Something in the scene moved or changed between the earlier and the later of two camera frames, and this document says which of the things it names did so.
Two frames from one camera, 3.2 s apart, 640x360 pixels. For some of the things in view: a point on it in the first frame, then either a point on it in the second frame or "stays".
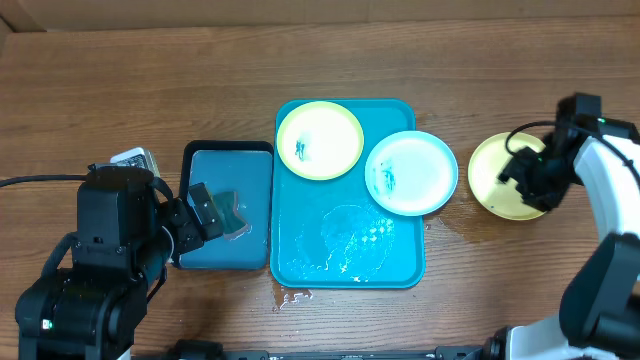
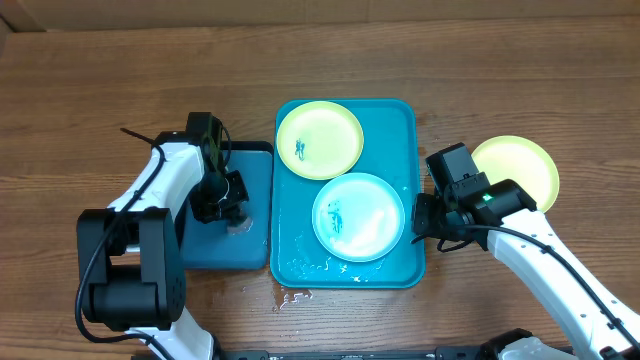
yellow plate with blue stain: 320,140 stays
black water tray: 244,168 stays
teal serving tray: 333,233 stays
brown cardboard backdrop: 62,15 stays
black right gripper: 519,173 to 425,224
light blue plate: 411,173 to 358,217
